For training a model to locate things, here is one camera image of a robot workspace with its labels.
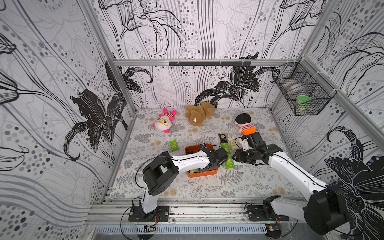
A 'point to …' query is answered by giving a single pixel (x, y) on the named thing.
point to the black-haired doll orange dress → (243, 120)
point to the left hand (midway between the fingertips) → (209, 167)
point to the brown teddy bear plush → (196, 115)
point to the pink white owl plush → (163, 122)
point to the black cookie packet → (223, 139)
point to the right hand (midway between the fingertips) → (236, 156)
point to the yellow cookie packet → (233, 145)
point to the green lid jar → (301, 106)
